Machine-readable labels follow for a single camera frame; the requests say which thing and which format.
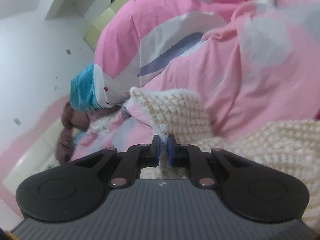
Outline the brown teddy bear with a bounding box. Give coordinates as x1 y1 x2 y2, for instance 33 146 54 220
55 101 93 164

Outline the beige houndstooth coat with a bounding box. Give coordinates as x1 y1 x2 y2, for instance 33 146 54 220
86 86 320 230

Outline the pink patterned duvet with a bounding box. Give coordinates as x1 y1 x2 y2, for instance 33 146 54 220
72 0 320 160

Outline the yellow-green wardrobe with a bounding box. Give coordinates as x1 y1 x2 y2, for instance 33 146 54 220
84 0 140 52

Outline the light blue cloth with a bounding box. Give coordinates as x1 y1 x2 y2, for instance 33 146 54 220
72 132 86 146

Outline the turquoise printed blanket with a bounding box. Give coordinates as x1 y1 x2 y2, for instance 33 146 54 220
70 64 105 112

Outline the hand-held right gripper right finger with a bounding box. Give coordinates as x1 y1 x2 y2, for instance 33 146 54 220
167 134 253 189

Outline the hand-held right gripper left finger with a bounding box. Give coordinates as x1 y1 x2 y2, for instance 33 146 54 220
67 134 160 188

